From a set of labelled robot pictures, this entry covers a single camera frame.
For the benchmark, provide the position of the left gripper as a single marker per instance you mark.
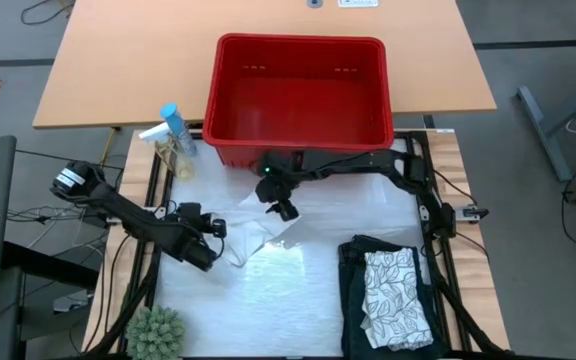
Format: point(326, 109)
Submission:
point(195, 226)

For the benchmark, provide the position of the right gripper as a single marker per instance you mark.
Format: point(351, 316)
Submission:
point(273, 191)

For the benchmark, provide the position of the plain white garment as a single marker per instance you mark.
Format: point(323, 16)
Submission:
point(253, 225)

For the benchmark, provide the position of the dark blue denim jeans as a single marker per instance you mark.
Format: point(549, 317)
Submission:
point(350, 300)

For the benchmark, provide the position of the red plastic laundry bin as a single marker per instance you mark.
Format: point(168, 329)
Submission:
point(298, 100)

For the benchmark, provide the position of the white black-patterned garment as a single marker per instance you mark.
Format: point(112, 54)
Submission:
point(395, 300)

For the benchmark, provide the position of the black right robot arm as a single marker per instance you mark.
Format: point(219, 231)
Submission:
point(368, 162)

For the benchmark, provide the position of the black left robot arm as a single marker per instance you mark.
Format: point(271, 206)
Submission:
point(133, 220)

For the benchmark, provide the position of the clear spray bottle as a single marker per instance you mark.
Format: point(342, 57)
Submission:
point(178, 160)

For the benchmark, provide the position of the blue air freshener bottle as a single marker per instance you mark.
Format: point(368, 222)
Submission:
point(178, 127)

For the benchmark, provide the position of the green faux plant in pot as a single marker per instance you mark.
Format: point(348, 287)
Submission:
point(155, 332)

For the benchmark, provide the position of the white paper scrap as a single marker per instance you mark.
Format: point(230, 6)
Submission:
point(70, 302)

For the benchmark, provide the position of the tan wooden desk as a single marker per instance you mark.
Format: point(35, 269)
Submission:
point(133, 60)

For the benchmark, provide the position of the grey desk grommet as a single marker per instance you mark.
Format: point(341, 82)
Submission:
point(314, 3)

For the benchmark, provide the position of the white desk label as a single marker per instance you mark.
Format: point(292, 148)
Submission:
point(358, 2)

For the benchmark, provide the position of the grey metal desk leg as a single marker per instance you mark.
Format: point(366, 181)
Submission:
point(543, 125)

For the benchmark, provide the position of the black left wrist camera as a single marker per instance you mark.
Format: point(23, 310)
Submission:
point(190, 210)

